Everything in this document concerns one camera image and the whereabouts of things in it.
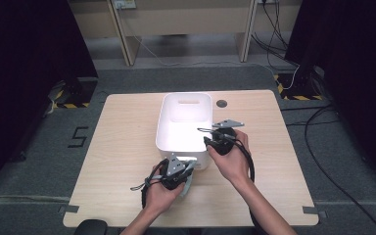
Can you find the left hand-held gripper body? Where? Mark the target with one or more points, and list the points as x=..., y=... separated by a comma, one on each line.
x=175, y=166

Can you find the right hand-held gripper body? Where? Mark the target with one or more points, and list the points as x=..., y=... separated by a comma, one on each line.
x=223, y=142

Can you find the light blue cleaning cloth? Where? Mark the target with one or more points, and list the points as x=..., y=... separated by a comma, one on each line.
x=186, y=187

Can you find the white plastic storage box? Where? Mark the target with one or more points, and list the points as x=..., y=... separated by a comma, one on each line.
x=181, y=130

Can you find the person's right hand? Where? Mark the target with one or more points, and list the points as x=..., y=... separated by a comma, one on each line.
x=236, y=164

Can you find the person's left hand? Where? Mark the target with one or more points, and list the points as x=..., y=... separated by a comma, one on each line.
x=156, y=199

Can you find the dark round table grommet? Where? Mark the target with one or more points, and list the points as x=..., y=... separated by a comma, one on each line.
x=221, y=103

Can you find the black striped-tape stand base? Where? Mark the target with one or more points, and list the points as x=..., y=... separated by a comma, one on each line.
x=78, y=93
x=300, y=86

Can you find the black floor tape mark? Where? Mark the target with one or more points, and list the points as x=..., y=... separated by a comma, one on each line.
x=78, y=137

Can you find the black chair back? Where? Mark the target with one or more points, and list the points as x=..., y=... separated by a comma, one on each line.
x=89, y=228

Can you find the grey floor tape piece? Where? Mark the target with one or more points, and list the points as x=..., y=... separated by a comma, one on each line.
x=311, y=210
x=68, y=209

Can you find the white power socket strip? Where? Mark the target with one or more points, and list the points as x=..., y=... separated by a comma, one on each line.
x=124, y=4

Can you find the black curtain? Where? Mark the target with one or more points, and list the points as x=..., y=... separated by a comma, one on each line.
x=19, y=65
x=355, y=65

